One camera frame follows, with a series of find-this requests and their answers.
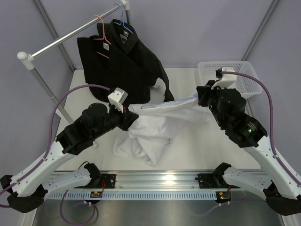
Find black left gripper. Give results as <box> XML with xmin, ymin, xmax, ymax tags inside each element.
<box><xmin>92</xmin><ymin>102</ymin><xmax>138</xmax><ymax>140</ymax></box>

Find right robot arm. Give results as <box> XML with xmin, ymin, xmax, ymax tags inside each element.
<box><xmin>196</xmin><ymin>81</ymin><xmax>301</xmax><ymax>216</ymax></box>

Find black striped shirt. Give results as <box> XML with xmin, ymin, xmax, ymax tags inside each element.
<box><xmin>96</xmin><ymin>19</ymin><xmax>174</xmax><ymax>104</ymax></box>

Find light blue wire hanger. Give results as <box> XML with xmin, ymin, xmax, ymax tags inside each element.
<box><xmin>141</xmin><ymin>102</ymin><xmax>170</xmax><ymax>109</ymax></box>

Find white plastic basket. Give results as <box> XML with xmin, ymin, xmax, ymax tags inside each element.
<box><xmin>197</xmin><ymin>61</ymin><xmax>263</xmax><ymax>99</ymax></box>

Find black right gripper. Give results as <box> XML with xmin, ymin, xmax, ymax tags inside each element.
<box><xmin>198</xmin><ymin>80</ymin><xmax>229</xmax><ymax>128</ymax></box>

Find white dress shirt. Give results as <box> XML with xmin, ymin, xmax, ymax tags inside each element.
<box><xmin>113</xmin><ymin>94</ymin><xmax>212</xmax><ymax>167</ymax></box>

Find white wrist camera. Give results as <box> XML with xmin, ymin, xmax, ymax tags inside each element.
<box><xmin>108</xmin><ymin>88</ymin><xmax>128</xmax><ymax>113</ymax></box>
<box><xmin>211</xmin><ymin>67</ymin><xmax>237</xmax><ymax>89</ymax></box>

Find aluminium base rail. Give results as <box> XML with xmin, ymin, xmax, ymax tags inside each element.
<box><xmin>49</xmin><ymin>170</ymin><xmax>269</xmax><ymax>189</ymax></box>

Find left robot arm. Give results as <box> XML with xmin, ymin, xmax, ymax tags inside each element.
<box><xmin>0</xmin><ymin>103</ymin><xmax>139</xmax><ymax>213</ymax></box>

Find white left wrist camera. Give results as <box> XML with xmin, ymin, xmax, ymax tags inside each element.
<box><xmin>108</xmin><ymin>88</ymin><xmax>128</xmax><ymax>113</ymax></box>

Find silver clothes rack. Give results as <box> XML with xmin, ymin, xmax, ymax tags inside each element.
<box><xmin>16</xmin><ymin>0</ymin><xmax>130</xmax><ymax>123</ymax></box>

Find white slotted cable duct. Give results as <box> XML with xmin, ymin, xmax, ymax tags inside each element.
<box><xmin>51</xmin><ymin>190</ymin><xmax>231</xmax><ymax>201</ymax></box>

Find pink wire hanger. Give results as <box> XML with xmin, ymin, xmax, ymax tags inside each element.
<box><xmin>93</xmin><ymin>15</ymin><xmax>111</xmax><ymax>59</ymax></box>

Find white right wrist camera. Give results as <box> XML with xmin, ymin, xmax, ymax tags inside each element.
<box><xmin>211</xmin><ymin>67</ymin><xmax>237</xmax><ymax>89</ymax></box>

